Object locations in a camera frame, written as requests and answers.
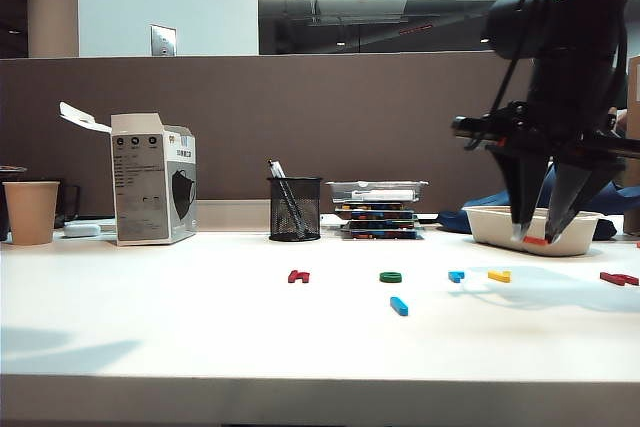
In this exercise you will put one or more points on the white earbuds case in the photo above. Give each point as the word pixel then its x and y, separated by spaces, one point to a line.
pixel 82 230

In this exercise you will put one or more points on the brown paper cup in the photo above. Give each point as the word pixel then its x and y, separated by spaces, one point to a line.
pixel 31 213

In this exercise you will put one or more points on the clear plastic case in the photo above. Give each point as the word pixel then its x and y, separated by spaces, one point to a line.
pixel 377 191

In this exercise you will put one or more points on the black white marker pen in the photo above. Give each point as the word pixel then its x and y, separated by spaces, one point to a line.
pixel 276 169

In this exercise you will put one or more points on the letter magnet pack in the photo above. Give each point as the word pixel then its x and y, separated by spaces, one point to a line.
pixel 380 224
pixel 381 235
pixel 375 206
pixel 377 215

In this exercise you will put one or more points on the white grey mask box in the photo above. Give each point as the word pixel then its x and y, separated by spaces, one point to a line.
pixel 142 187

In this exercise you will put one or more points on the orange letter o magnet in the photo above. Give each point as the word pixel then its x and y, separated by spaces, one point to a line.
pixel 536 240

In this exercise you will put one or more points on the black mesh pen holder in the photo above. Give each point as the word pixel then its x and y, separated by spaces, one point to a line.
pixel 297 217

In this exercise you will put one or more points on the metal wall plate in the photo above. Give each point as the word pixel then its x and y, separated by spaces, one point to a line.
pixel 163 40

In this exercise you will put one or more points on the brown desk partition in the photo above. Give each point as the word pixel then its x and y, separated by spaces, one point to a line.
pixel 300 122

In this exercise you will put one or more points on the blue letter r magnet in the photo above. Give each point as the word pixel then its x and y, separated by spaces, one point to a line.
pixel 455 276

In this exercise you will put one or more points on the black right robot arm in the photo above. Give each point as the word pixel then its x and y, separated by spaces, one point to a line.
pixel 570 47

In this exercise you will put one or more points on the beige oval pulp tray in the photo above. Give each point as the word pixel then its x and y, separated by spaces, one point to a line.
pixel 580 238

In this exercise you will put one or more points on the yellow letter magnet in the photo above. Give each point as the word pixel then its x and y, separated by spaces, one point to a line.
pixel 499 276

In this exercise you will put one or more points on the dark red wide letter magnet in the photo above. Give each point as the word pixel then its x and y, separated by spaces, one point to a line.
pixel 617 279

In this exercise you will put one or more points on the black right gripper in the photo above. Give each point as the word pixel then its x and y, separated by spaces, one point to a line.
pixel 550 139

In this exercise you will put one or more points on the green letter o magnet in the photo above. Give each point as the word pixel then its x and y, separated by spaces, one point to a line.
pixel 390 278

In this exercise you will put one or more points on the red letter h magnet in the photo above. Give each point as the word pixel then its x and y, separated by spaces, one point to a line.
pixel 298 277

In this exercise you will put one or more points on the blue letter i magnet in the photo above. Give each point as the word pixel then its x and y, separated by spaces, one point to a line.
pixel 399 306

